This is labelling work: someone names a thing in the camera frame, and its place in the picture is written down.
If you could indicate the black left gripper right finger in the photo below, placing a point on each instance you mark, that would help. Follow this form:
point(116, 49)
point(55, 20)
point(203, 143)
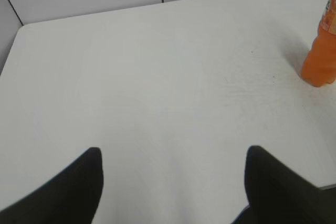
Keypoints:
point(276, 194)

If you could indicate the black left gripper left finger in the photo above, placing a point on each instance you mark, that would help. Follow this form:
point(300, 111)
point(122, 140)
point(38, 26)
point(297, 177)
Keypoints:
point(72, 196)

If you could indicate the orange drink plastic bottle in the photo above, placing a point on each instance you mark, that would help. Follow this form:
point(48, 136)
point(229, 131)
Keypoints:
point(318, 68)

